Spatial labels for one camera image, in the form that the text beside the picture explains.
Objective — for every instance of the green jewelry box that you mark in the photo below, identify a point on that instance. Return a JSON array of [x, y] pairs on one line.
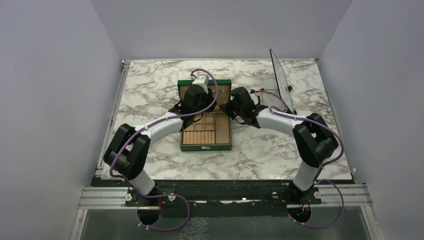
[[215, 125]]

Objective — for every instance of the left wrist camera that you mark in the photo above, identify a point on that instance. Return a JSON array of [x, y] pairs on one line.
[[201, 80]]

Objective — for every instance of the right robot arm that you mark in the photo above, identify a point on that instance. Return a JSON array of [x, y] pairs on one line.
[[315, 141]]

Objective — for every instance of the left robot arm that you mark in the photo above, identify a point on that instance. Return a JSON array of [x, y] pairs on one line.
[[129, 147]]

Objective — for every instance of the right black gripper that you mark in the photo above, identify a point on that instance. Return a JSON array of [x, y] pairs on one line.
[[226, 108]]

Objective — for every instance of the aluminium frame rail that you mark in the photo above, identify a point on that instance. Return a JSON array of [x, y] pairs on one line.
[[81, 215]]

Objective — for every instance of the small whiteboard on stand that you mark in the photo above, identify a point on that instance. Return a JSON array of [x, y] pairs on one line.
[[283, 90]]

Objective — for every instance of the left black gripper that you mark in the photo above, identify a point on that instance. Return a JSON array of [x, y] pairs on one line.
[[209, 96]]

